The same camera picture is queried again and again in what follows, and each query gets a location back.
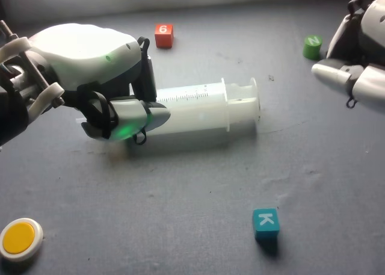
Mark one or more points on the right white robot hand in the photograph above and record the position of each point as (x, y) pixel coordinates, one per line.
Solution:
(374, 25)

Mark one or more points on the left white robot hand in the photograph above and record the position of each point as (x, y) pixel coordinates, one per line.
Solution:
(81, 49)

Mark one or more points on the large clear plastic syringe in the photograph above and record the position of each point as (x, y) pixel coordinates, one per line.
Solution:
(195, 112)

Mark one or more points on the green cylinder block letter N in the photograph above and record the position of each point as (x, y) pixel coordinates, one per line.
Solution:
(312, 47)

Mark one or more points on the red number cube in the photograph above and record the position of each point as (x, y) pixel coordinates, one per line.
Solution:
(164, 35)

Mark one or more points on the grey table cloth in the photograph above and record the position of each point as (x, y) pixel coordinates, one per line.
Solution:
(180, 196)

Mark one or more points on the yellow button white rim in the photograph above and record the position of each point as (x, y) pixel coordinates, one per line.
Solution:
(18, 238)

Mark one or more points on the teal cube letter K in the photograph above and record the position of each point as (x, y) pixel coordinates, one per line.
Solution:
(266, 224)

